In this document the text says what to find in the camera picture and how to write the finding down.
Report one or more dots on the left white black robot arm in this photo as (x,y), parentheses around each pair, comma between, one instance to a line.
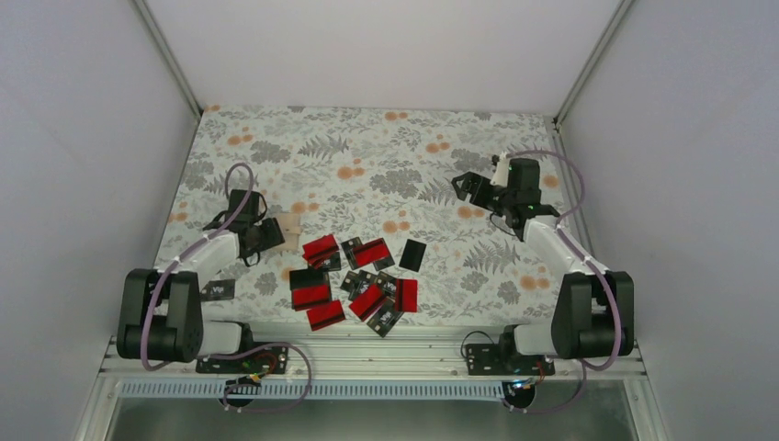
(161,319)

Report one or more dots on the black red card left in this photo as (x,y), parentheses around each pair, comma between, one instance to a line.
(309,288)

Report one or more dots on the red card bottom centre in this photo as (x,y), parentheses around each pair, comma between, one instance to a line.
(367,302)

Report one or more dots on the black chip cards cluster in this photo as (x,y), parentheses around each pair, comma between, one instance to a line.
(357,283)

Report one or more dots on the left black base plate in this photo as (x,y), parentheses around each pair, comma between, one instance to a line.
(269,361)

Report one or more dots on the floral patterned table mat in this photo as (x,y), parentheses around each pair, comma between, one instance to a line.
(377,173)

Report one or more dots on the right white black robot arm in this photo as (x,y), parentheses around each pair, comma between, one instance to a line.
(594,312)

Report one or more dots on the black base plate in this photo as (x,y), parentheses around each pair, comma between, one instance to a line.
(269,361)
(490,360)

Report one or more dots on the red card right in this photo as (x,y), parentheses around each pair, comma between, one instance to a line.
(406,295)

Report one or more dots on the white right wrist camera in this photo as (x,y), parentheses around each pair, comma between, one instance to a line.
(500,175)

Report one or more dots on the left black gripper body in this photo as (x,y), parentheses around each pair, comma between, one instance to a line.
(264,241)

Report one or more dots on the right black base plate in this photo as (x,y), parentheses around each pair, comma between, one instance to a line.
(490,360)

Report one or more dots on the red card upper left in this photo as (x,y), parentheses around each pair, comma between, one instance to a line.
(320,250)

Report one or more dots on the red card bottom left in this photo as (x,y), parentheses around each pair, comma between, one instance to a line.
(325,315)

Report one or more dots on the red black card centre top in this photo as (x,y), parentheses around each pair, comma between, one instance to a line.
(375,253)

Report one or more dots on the plain black card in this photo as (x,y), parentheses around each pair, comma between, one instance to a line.
(412,255)

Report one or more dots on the aluminium rail frame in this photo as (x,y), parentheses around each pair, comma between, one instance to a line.
(347,383)

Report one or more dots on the black card by left arm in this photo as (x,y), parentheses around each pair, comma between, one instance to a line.
(216,290)

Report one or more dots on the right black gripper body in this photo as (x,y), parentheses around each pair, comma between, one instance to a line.
(497,205)

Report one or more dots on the beige leather card holder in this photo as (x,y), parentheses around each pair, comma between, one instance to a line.
(289,224)

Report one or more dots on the black logo card bottom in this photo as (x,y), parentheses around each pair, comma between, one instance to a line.
(384,319)

